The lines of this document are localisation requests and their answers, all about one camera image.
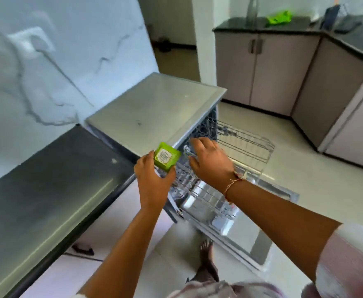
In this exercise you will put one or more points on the person's left hand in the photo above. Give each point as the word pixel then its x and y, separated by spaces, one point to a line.
pixel 152 186

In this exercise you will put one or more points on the person's right hand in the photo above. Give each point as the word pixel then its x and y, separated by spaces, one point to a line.
pixel 214 166

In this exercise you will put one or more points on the person's right thumb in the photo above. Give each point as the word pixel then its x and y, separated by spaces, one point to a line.
pixel 194 165

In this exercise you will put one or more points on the person's left thumb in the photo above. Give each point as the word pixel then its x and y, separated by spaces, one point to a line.
pixel 171 176

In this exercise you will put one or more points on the green detergent box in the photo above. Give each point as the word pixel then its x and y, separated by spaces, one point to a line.
pixel 166 155

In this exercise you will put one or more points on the person's left forearm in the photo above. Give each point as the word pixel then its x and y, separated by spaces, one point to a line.
pixel 122 254

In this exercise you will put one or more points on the person's right forearm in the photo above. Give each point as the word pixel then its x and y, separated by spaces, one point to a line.
pixel 280 220

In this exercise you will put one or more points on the silver dishwasher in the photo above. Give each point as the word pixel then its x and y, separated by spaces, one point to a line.
pixel 156 111

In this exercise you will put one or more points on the white drawer cabinet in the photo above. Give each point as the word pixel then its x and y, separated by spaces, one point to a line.
pixel 107 238

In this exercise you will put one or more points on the dishwasher door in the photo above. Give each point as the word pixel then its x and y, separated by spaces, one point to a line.
pixel 246 238

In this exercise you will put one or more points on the person's foot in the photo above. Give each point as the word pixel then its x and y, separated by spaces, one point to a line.
pixel 208 260

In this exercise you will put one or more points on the beige two-door base cabinet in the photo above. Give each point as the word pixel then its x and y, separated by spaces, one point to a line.
pixel 262 71

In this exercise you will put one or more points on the dark object on hallway floor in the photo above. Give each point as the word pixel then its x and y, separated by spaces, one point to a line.
pixel 164 44

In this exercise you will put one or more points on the person's pink white garment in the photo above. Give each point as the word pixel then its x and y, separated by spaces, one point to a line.
pixel 228 290

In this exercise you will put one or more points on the beige corner base cabinet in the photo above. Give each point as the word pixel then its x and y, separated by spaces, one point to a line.
pixel 327 89

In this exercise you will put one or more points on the clear glass bottle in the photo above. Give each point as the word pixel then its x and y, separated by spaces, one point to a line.
pixel 252 10

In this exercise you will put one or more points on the green cloth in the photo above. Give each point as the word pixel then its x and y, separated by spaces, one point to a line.
pixel 279 17

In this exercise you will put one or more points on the person's pink white sleeve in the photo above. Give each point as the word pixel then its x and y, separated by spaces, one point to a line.
pixel 352 263

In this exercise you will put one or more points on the dark blue box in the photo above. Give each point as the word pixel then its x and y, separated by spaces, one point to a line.
pixel 330 17

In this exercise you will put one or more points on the white wall socket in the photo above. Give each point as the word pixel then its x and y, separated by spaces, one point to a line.
pixel 31 41

